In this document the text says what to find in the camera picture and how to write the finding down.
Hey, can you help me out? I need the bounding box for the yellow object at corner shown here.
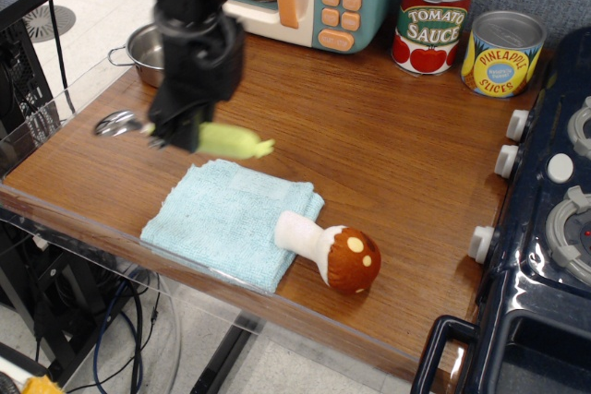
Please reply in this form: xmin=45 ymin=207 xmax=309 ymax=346
xmin=21 ymin=376 xmax=64 ymax=394

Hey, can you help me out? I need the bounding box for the dark blue toy stove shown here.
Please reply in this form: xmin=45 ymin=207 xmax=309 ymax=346
xmin=412 ymin=27 xmax=590 ymax=393

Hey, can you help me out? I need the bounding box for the pineapple slices can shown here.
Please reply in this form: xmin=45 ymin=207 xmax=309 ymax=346
xmin=461 ymin=10 xmax=547 ymax=99

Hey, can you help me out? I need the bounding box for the clear acrylic table guard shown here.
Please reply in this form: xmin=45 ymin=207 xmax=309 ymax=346
xmin=1 ymin=74 xmax=469 ymax=379

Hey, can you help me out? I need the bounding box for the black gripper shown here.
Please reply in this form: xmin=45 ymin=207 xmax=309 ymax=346
xmin=147 ymin=15 xmax=245 ymax=153

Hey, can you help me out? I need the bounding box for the plush brown mushroom toy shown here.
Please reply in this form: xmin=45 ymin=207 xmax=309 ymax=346
xmin=274 ymin=211 xmax=381 ymax=294

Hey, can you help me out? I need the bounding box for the small steel pot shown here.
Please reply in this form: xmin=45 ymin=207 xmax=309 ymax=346
xmin=107 ymin=23 xmax=164 ymax=88

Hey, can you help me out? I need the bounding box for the black cable under table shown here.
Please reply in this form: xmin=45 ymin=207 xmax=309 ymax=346
xmin=64 ymin=269 xmax=163 ymax=394

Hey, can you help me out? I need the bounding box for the blue cable under table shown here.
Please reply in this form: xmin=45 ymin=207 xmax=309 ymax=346
xmin=91 ymin=269 xmax=149 ymax=394

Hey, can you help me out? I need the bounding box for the black desk at left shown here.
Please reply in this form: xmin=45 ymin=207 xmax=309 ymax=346
xmin=1 ymin=0 xmax=51 ymax=136

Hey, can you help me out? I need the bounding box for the light blue folded cloth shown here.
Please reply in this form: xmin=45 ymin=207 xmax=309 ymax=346
xmin=140 ymin=160 xmax=324 ymax=293

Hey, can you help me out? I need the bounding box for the tomato sauce can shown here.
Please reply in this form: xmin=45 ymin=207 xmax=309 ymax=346
xmin=392 ymin=0 xmax=472 ymax=75

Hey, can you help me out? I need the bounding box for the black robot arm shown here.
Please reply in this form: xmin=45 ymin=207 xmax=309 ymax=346
xmin=149 ymin=0 xmax=245 ymax=152

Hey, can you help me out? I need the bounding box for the black table leg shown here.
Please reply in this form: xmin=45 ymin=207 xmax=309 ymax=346
xmin=189 ymin=313 xmax=264 ymax=394

